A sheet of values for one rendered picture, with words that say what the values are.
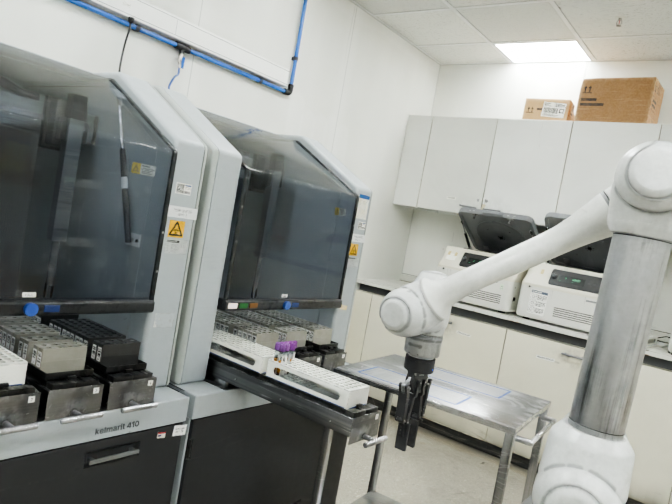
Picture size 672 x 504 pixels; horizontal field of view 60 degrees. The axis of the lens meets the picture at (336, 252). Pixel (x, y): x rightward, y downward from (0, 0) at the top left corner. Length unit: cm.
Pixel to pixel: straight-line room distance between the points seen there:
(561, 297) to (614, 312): 256
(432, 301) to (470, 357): 269
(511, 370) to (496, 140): 158
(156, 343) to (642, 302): 121
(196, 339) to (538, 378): 247
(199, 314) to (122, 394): 35
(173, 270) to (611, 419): 114
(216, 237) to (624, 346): 112
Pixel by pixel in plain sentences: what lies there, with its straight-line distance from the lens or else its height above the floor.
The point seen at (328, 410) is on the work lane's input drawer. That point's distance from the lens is 158.
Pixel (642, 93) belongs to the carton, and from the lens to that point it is 415.
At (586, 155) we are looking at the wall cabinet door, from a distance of 408.
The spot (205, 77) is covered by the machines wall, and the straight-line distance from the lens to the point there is 315.
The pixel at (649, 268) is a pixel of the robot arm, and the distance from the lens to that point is 118.
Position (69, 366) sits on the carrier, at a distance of 157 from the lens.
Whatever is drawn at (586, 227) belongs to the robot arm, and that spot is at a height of 137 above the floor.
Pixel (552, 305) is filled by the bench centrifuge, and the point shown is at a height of 102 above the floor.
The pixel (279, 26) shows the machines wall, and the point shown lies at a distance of 354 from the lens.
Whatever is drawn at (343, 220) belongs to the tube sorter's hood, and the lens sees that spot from 219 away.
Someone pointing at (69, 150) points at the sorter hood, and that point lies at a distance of 147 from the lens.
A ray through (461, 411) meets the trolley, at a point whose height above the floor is 82.
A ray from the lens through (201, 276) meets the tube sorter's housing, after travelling 175.
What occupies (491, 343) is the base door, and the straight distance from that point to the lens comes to 388.
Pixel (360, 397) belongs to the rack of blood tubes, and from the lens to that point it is 160.
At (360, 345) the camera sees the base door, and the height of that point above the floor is 42.
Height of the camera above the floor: 129
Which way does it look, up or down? 3 degrees down
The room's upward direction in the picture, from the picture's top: 10 degrees clockwise
